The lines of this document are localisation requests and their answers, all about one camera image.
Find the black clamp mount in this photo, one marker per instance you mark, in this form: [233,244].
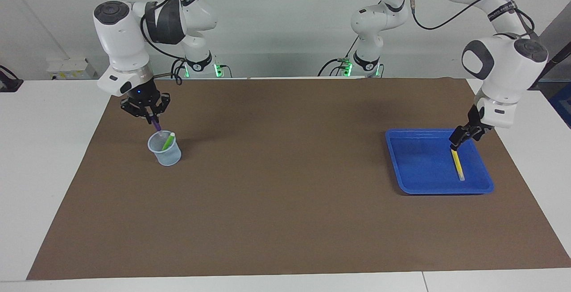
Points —
[9,84]

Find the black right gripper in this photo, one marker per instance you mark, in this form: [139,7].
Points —
[142,96]

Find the white power strip box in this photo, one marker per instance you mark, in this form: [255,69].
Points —
[71,69]

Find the translucent plastic cup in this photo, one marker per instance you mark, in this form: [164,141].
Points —
[169,158]

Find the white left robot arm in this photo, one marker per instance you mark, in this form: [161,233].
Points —
[504,73]

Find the blue crate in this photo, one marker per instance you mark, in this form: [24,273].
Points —
[563,104]

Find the green pen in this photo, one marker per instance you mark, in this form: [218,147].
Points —
[168,141]

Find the purple pen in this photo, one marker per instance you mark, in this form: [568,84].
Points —
[157,126]

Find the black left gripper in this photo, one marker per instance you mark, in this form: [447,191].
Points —
[477,125]

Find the yellow pen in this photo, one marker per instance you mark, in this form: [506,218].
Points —
[457,165]

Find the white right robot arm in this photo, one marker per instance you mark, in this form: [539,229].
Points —
[120,38]

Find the brown table mat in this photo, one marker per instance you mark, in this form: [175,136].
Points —
[285,194]

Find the blue plastic tray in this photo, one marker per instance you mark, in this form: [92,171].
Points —
[424,171]

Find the black stand pole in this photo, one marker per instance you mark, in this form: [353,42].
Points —
[553,62]

